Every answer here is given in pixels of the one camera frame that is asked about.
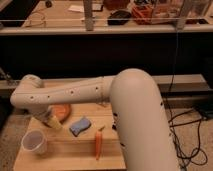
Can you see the orange crate on shelf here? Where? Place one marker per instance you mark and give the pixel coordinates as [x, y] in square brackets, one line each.
[141, 14]

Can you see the orange ceramic bowl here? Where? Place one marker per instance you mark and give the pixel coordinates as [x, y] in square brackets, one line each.
[61, 112]

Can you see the black bowl on shelf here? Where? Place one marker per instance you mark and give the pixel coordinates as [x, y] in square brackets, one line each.
[119, 17]

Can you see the grey metal post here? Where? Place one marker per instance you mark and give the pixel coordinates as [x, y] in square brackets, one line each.
[89, 23]

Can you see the blue sponge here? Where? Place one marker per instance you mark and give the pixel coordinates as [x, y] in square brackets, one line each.
[77, 127]

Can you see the orange toy carrot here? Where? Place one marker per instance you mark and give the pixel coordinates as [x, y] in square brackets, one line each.
[98, 142]

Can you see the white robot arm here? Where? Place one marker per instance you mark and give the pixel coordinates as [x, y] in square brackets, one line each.
[137, 107]

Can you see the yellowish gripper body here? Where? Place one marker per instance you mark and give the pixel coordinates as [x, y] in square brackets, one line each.
[50, 119]

